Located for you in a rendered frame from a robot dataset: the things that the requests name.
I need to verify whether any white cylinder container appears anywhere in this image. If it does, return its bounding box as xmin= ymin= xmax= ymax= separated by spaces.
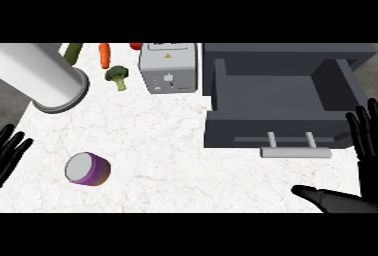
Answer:
xmin=0 ymin=43 xmax=92 ymax=115

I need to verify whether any green cucumber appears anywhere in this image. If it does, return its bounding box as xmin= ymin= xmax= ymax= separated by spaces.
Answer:
xmin=61 ymin=43 xmax=85 ymax=66

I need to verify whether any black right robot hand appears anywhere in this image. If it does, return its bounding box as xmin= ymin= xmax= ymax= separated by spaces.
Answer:
xmin=290 ymin=97 xmax=378 ymax=214

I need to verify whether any light grey drawer handle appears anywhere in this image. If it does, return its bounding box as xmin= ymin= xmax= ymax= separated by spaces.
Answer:
xmin=260 ymin=131 xmax=334 ymax=159

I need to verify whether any dark grey drawer cabinet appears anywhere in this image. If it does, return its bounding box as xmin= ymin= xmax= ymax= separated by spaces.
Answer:
xmin=201 ymin=43 xmax=378 ymax=98

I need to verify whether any dark grey open drawer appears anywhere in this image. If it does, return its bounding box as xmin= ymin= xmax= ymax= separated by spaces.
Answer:
xmin=203 ymin=58 xmax=371 ymax=149

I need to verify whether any silver toaster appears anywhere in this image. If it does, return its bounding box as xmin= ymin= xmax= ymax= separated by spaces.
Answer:
xmin=138 ymin=43 xmax=200 ymax=95

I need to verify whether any green broccoli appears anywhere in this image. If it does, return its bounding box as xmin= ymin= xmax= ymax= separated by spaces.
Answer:
xmin=104 ymin=65 xmax=131 ymax=92

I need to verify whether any orange carrot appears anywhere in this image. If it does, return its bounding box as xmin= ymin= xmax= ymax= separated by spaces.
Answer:
xmin=98 ymin=43 xmax=113 ymax=70

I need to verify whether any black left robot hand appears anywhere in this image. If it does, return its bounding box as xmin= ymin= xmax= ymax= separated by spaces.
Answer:
xmin=0 ymin=123 xmax=36 ymax=188

